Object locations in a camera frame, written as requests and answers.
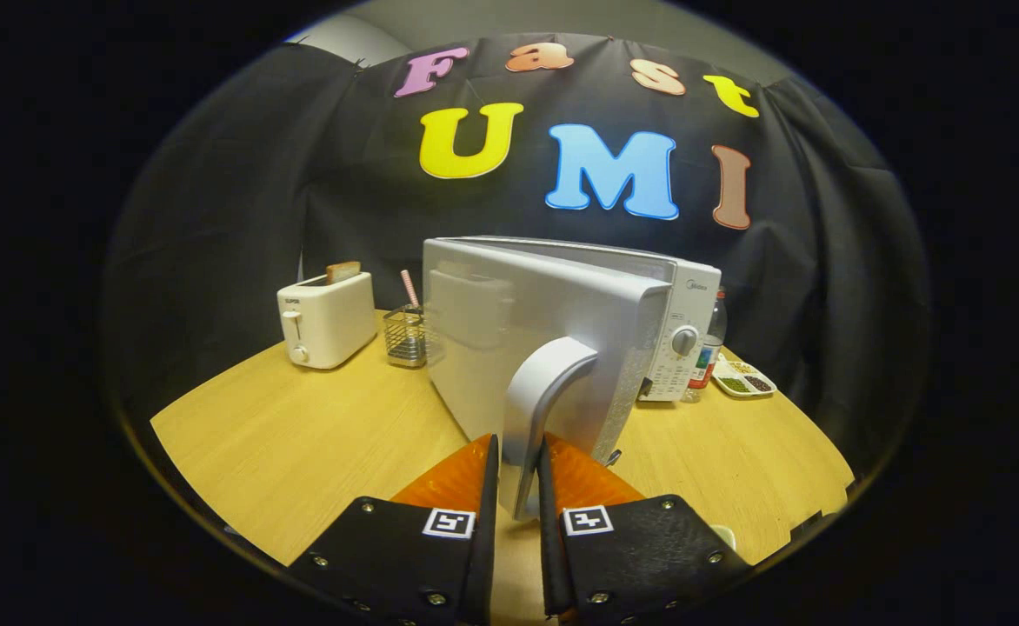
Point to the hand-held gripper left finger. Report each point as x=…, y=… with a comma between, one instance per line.
x=485, y=522

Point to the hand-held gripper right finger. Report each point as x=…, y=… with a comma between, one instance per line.
x=549, y=539

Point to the white microwave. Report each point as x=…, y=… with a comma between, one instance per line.
x=553, y=304

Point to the clear plastic bottle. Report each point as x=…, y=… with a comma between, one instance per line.
x=708, y=356

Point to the pink striped straw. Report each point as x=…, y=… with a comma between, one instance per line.
x=409, y=289

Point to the white divided dish with beans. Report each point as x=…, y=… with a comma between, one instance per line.
x=742, y=381

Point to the cream toaster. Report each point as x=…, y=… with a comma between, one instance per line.
x=327, y=322

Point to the toast slice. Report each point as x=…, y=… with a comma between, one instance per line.
x=343, y=273

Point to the black backdrop cloth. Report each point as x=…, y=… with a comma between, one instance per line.
x=240, y=200

